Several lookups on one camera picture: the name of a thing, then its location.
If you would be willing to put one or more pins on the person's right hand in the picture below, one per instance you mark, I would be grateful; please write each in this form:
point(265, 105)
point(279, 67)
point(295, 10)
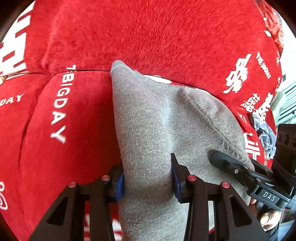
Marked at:
point(269, 219)

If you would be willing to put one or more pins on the grey knit sweater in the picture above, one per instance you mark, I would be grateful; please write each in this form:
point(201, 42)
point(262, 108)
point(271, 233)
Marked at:
point(153, 121)

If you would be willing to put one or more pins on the red wedding quilt roll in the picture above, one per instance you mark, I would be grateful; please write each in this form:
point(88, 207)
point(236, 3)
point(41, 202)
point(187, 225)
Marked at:
point(223, 47)

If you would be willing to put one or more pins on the grey blue crumpled cloth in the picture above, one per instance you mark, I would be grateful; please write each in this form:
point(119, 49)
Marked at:
point(266, 136)

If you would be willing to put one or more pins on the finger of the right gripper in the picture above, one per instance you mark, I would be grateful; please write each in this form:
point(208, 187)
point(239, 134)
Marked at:
point(244, 175)

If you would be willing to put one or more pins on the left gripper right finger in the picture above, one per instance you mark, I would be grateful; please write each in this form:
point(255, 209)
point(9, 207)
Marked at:
point(216, 212)

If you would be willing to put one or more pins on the red wedding bed cover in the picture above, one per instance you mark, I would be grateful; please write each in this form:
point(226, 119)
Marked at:
point(60, 128)

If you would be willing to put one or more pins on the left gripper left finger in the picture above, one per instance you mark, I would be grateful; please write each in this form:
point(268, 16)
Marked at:
point(64, 220)

